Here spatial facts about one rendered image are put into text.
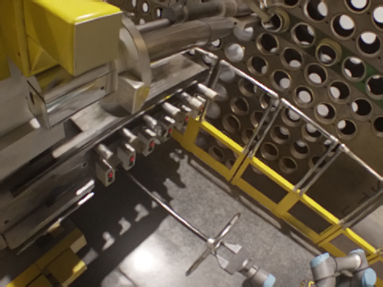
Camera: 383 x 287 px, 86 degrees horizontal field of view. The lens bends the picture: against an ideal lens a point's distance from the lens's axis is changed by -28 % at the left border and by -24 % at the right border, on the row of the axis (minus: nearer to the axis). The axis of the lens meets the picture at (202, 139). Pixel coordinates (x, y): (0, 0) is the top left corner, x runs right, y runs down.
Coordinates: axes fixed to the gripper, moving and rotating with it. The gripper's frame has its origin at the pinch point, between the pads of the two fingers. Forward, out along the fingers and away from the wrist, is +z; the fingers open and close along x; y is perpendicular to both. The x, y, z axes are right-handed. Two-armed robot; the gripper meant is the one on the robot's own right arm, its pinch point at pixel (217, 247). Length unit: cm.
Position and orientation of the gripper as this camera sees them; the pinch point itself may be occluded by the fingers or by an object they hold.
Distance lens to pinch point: 118.0
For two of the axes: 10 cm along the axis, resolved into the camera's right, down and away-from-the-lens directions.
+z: -7.8, -5.7, 2.5
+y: -1.2, 5.2, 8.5
